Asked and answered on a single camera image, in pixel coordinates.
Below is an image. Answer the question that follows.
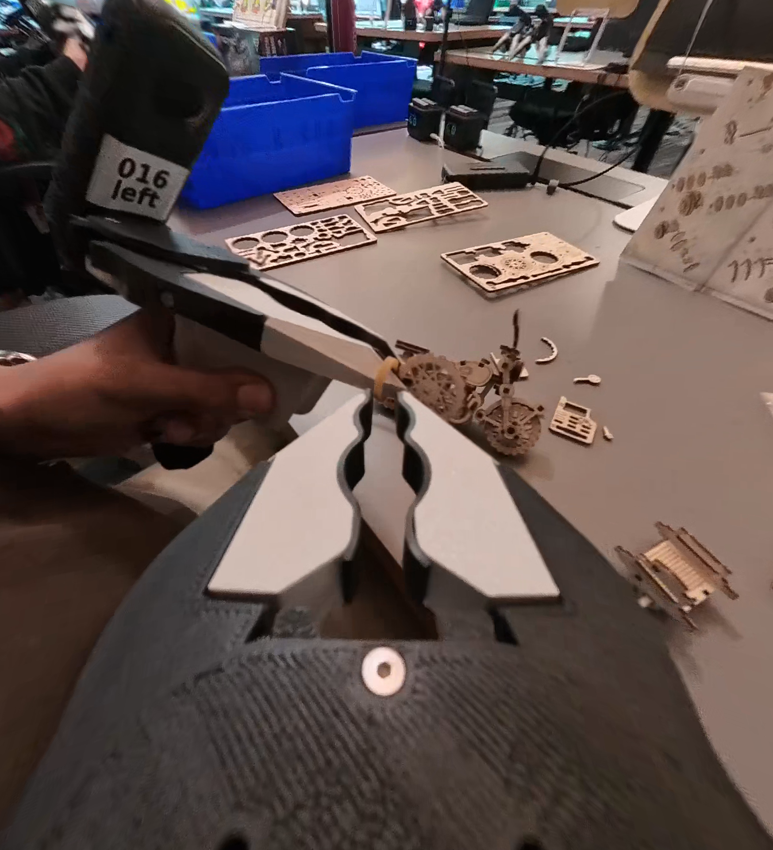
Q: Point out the black battery charger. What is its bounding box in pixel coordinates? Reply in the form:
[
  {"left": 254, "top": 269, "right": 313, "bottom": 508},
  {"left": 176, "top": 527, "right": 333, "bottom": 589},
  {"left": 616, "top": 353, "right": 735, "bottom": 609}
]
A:
[
  {"left": 443, "top": 101, "right": 485, "bottom": 151},
  {"left": 406, "top": 97, "right": 447, "bottom": 143}
]

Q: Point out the printed instruction booklet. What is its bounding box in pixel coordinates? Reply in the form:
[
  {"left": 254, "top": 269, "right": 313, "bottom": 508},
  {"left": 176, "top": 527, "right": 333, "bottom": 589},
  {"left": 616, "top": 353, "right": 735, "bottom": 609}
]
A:
[{"left": 620, "top": 65, "right": 773, "bottom": 331}]

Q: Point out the wooden background table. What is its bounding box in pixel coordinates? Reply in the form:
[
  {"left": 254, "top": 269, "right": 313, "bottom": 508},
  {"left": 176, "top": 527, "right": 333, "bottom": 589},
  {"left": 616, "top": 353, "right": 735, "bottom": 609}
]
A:
[{"left": 312, "top": 12, "right": 634, "bottom": 89}]

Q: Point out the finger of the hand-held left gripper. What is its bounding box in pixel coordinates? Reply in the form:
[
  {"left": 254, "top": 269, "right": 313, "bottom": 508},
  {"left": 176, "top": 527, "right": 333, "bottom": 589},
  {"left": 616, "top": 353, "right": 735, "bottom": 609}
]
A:
[
  {"left": 243, "top": 264, "right": 400, "bottom": 364},
  {"left": 189, "top": 272, "right": 394, "bottom": 393}
]

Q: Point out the wooden puzzle sheet with wheels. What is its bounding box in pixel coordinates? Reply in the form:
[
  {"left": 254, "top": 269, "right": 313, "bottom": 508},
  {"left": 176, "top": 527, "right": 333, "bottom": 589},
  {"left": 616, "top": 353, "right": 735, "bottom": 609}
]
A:
[{"left": 439, "top": 231, "right": 602, "bottom": 298}]

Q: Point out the wooden puzzle frame sheet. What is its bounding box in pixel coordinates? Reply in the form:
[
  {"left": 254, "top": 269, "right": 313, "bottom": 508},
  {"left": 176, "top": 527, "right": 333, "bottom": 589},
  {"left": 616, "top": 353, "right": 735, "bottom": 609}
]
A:
[
  {"left": 272, "top": 174, "right": 398, "bottom": 218},
  {"left": 353, "top": 181, "right": 490, "bottom": 235},
  {"left": 223, "top": 212, "right": 378, "bottom": 272}
]

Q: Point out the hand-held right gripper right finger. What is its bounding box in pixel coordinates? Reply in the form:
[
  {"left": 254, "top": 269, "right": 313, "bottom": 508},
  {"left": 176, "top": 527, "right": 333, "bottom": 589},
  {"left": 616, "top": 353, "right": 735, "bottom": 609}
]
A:
[{"left": 396, "top": 392, "right": 563, "bottom": 607}]

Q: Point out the black flat power box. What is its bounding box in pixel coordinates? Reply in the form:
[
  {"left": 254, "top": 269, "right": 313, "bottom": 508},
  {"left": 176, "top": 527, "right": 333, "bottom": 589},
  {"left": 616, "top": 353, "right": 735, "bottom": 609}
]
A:
[{"left": 440, "top": 150, "right": 541, "bottom": 191}]

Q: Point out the blue plastic bin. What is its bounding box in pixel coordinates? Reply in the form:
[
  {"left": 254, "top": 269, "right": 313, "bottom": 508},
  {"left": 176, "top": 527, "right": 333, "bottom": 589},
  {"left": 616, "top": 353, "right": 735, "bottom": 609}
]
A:
[
  {"left": 259, "top": 50, "right": 420, "bottom": 131},
  {"left": 179, "top": 70, "right": 358, "bottom": 211}
]

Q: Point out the white monitor stand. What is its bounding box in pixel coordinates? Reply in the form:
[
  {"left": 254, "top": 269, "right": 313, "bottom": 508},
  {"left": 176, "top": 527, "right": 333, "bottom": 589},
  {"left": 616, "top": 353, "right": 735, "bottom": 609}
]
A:
[{"left": 479, "top": 129, "right": 670, "bottom": 233}]

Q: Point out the grey desk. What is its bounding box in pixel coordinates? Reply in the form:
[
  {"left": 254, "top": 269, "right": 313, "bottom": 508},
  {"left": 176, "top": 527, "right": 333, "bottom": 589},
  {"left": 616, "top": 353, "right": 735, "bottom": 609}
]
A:
[{"left": 161, "top": 123, "right": 773, "bottom": 844}]

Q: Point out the wooden model assembly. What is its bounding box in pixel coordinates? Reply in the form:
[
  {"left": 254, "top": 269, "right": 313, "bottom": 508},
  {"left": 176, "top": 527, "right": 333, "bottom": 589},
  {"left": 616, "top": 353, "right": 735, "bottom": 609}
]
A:
[
  {"left": 614, "top": 521, "right": 740, "bottom": 630},
  {"left": 396, "top": 309, "right": 548, "bottom": 459}
]

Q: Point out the wooden grid piece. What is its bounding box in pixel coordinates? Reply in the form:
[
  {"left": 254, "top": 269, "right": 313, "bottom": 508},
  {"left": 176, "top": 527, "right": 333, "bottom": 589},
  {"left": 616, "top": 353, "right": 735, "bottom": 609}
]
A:
[{"left": 549, "top": 395, "right": 598, "bottom": 446}]

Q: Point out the person's left hand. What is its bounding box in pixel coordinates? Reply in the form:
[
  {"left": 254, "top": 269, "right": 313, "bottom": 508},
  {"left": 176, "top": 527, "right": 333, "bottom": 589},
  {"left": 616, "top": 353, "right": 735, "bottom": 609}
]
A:
[{"left": 1, "top": 311, "right": 276, "bottom": 462}]

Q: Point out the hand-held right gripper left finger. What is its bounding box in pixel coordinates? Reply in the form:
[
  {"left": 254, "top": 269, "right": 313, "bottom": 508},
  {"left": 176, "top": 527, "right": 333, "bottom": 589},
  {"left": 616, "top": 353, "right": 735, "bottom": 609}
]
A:
[{"left": 207, "top": 390, "right": 374, "bottom": 608}]

